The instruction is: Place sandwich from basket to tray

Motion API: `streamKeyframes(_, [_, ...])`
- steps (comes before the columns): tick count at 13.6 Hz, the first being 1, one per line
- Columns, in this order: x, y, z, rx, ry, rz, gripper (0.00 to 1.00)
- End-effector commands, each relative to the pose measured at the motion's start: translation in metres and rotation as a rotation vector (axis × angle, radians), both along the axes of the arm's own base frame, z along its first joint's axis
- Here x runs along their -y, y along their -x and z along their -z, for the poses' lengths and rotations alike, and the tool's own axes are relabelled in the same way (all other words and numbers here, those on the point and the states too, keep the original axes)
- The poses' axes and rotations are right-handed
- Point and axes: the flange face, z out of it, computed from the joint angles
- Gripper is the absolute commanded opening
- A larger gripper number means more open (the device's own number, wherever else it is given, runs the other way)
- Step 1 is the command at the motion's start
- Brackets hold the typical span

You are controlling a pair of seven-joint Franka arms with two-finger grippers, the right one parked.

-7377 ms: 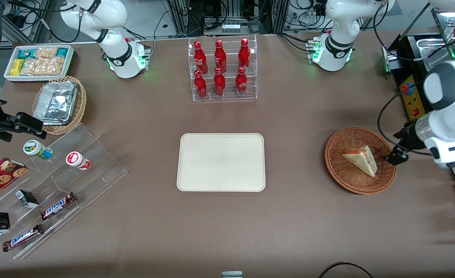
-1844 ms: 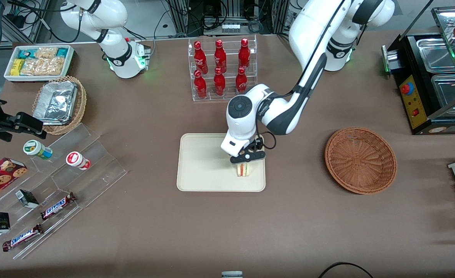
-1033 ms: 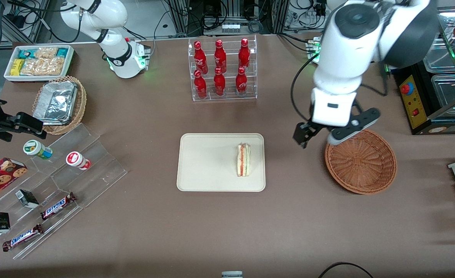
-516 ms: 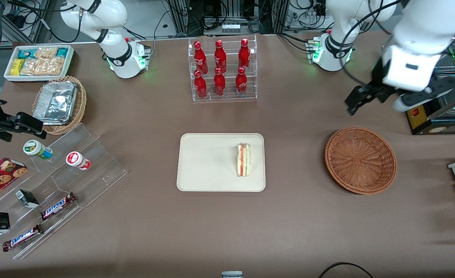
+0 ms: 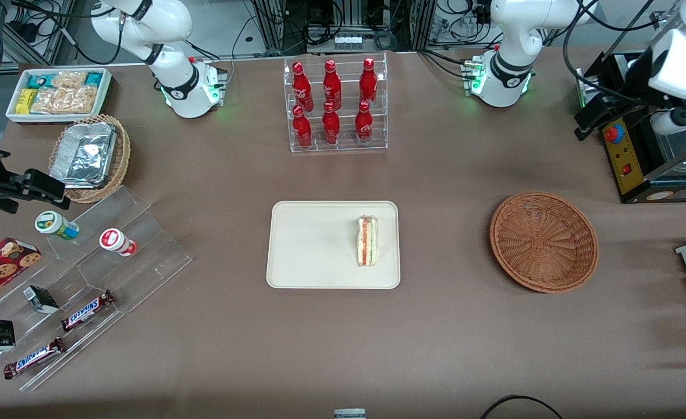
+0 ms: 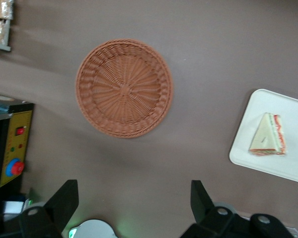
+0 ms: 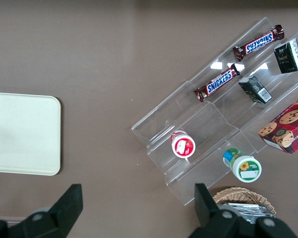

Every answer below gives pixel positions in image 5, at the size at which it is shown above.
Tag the clear acrylic bottle rack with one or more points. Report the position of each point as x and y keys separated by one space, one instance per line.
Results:
x=345 y=145

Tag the cream rectangular tray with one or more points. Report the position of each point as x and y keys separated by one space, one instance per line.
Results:
x=313 y=244

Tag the light wicker basket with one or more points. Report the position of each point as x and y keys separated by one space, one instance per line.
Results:
x=123 y=157

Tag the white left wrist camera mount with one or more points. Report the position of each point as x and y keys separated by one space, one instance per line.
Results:
x=683 y=119

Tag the brown wicker basket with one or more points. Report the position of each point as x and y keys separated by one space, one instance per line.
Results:
x=543 y=241

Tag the triangular sandwich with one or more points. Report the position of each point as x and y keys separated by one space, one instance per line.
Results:
x=368 y=241

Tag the large clear cracker bag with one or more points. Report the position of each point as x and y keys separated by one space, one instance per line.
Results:
x=63 y=100

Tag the red cola bottle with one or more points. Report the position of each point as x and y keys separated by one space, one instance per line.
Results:
x=331 y=86
x=364 y=124
x=368 y=82
x=331 y=127
x=302 y=129
x=301 y=87

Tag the red label yoghurt cup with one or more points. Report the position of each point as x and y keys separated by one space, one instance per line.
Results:
x=116 y=241

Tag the yellow snack packet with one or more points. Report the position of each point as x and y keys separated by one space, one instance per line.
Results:
x=25 y=100

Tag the aluminium foil container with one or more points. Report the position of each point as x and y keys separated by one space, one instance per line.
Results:
x=84 y=156

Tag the clear acrylic stepped display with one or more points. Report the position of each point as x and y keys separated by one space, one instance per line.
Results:
x=145 y=267

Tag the small black box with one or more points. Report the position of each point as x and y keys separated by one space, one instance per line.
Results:
x=41 y=299

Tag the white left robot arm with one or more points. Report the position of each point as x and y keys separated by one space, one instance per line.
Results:
x=511 y=35

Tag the grey device edge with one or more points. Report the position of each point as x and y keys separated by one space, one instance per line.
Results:
x=349 y=414

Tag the green label yoghurt cup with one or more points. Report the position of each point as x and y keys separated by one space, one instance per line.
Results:
x=54 y=224

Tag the black food warmer cabinet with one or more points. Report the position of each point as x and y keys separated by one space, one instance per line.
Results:
x=628 y=169

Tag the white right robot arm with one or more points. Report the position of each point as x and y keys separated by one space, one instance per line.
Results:
x=174 y=87

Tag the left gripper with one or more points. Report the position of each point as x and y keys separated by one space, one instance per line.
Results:
x=623 y=86

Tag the brown snickers bar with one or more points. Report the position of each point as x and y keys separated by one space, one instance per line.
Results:
x=34 y=358
x=86 y=311

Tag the teal snack packet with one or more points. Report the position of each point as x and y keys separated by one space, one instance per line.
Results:
x=41 y=81
x=93 y=79

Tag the steel warmer pan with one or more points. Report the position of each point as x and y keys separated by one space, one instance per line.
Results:
x=683 y=145

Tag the white snack bin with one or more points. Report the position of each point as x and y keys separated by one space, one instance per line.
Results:
x=105 y=87

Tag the white power strip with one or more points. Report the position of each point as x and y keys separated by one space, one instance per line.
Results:
x=348 y=42

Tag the small clear cracker bag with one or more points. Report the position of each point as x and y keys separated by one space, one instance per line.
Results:
x=69 y=79

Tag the red emergency stop button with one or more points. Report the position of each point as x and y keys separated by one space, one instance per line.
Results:
x=613 y=133

